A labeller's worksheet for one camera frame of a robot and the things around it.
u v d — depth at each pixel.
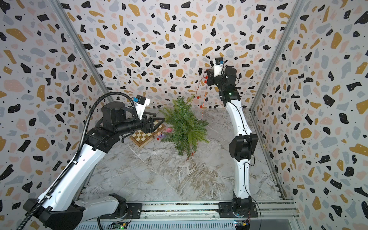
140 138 1.00
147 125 0.56
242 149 0.59
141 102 0.54
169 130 0.73
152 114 0.66
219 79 0.75
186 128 0.73
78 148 0.84
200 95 1.14
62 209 0.38
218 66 0.72
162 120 0.63
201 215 0.73
